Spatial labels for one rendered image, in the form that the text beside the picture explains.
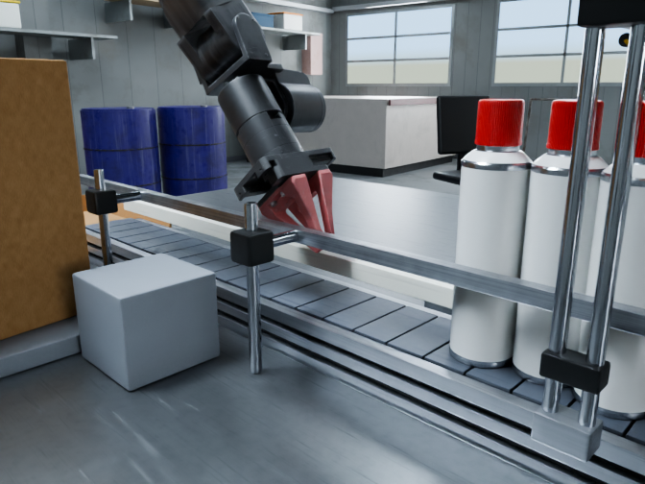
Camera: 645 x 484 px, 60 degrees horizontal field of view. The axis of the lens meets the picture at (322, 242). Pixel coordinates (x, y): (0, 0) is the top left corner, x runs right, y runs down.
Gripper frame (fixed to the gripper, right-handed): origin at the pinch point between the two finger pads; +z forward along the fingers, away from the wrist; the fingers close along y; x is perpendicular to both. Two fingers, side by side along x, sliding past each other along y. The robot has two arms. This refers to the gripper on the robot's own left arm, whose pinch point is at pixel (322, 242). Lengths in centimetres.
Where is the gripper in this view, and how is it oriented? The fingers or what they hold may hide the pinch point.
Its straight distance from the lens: 58.8
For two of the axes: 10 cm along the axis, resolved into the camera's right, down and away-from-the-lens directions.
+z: 4.6, 8.6, -2.1
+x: -5.6, 4.6, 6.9
